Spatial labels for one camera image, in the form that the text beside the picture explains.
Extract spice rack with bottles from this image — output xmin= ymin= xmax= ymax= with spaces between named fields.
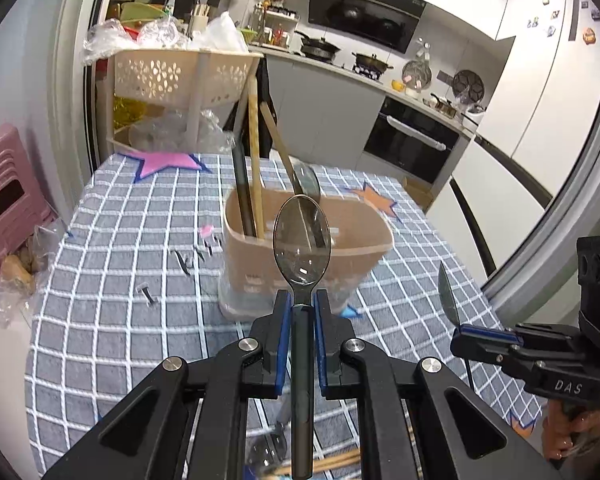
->
xmin=252 ymin=0 xmax=301 ymax=46

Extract black range hood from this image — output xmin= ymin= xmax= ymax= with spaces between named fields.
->
xmin=308 ymin=0 xmax=428 ymax=55

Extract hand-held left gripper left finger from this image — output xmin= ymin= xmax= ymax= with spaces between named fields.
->
xmin=42 ymin=289 xmax=293 ymax=480

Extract small metal saucepan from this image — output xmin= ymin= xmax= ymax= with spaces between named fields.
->
xmin=429 ymin=92 xmax=459 ymax=114

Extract round dark pan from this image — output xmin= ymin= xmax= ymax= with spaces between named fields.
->
xmin=452 ymin=68 xmax=486 ymax=104

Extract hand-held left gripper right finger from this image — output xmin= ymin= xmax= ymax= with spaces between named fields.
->
xmin=315 ymin=289 xmax=564 ymax=480

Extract stack of pink stools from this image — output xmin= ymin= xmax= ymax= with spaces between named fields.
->
xmin=0 ymin=124 xmax=57 ymax=277

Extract small steel spoon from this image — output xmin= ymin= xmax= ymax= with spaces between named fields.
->
xmin=292 ymin=162 xmax=332 ymax=250

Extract black hanging cloth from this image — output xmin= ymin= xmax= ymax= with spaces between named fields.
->
xmin=254 ymin=57 xmax=276 ymax=159

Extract crumpled clear plastic bags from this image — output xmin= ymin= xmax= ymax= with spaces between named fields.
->
xmin=82 ymin=14 xmax=251 ymax=54

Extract person's right hand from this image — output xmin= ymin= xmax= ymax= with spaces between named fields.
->
xmin=541 ymin=394 xmax=600 ymax=469

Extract black wok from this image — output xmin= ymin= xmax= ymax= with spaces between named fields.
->
xmin=293 ymin=29 xmax=342 ymax=59

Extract beige basket rack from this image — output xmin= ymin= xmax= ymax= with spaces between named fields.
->
xmin=94 ymin=47 xmax=264 ymax=157

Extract black built-in oven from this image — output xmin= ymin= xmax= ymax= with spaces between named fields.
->
xmin=362 ymin=95 xmax=464 ymax=185

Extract beige utensil holder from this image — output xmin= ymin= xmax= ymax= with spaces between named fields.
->
xmin=218 ymin=186 xmax=395 ymax=322

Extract black lidded pot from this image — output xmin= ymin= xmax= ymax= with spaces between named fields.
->
xmin=352 ymin=51 xmax=395 ymax=75

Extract white knife block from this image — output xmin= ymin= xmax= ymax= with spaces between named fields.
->
xmin=189 ymin=3 xmax=212 ymax=31

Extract checked star tablecloth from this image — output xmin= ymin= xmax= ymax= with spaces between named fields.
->
xmin=25 ymin=152 xmax=552 ymax=480

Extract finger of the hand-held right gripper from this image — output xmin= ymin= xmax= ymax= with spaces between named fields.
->
xmin=450 ymin=335 xmax=514 ymax=367
xmin=458 ymin=324 xmax=526 ymax=348

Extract round metal steamer rack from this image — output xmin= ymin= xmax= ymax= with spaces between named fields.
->
xmin=401 ymin=59 xmax=433 ymax=92

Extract green plastic basin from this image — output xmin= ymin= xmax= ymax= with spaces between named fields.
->
xmin=119 ymin=2 xmax=166 ymax=24

